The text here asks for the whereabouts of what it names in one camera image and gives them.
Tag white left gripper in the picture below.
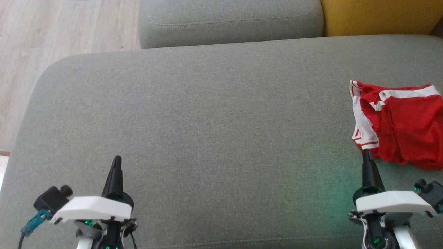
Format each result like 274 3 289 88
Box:
52 156 139 242

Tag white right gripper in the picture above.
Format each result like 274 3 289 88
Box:
349 149 437 239

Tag red jersey number 23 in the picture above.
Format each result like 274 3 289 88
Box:
350 80 381 150

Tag red shorts with white stripe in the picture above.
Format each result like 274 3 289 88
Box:
360 85 443 170

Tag white rug with brown edge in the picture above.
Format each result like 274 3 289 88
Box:
0 151 11 190

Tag wide yellow sofa backrest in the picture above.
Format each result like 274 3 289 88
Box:
320 0 443 37

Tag small grey sofa seat cushion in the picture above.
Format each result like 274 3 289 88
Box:
138 0 325 49

